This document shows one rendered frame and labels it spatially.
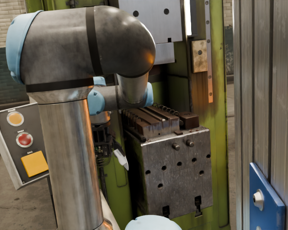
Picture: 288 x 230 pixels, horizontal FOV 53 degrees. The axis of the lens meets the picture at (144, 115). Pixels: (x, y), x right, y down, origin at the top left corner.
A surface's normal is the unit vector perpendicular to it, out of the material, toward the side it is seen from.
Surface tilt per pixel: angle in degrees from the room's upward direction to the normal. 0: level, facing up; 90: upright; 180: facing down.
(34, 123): 60
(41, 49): 87
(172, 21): 90
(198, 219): 90
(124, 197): 90
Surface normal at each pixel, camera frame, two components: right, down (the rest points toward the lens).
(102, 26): 0.10, -0.15
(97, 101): 0.06, 0.25
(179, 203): 0.36, 0.21
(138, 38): 0.75, 0.02
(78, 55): 0.10, 0.55
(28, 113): 0.57, -0.38
